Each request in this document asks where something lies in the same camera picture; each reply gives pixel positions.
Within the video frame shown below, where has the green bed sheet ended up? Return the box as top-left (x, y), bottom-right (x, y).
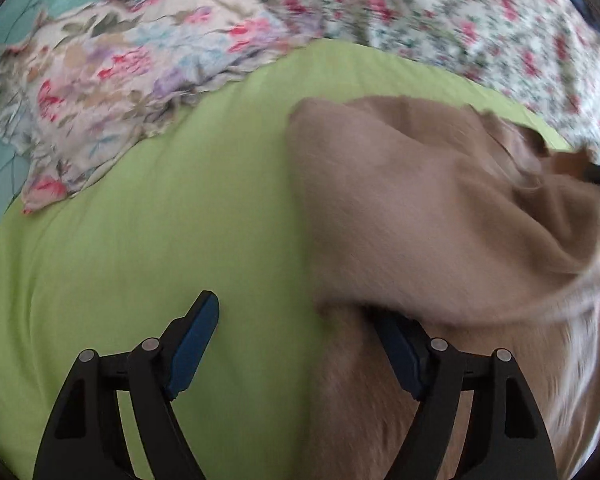
top-left (0, 40), bottom-right (600, 480)

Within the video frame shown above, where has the beige knit sweater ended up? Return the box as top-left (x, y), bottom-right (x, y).
top-left (286, 95), bottom-right (600, 480)

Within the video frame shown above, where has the teal floral pillow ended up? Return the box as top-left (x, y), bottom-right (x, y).
top-left (0, 0), bottom-right (181, 271)

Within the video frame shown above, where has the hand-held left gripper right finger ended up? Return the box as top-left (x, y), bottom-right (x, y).
top-left (372, 310), bottom-right (561, 480)

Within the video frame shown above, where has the small ruffled floral pillow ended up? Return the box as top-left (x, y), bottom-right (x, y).
top-left (0, 0), bottom-right (326, 216)

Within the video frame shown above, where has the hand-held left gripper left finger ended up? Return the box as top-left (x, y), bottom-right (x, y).
top-left (32, 290), bottom-right (221, 480)

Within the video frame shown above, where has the white pink floral quilt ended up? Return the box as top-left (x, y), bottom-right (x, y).
top-left (260, 0), bottom-right (600, 161)

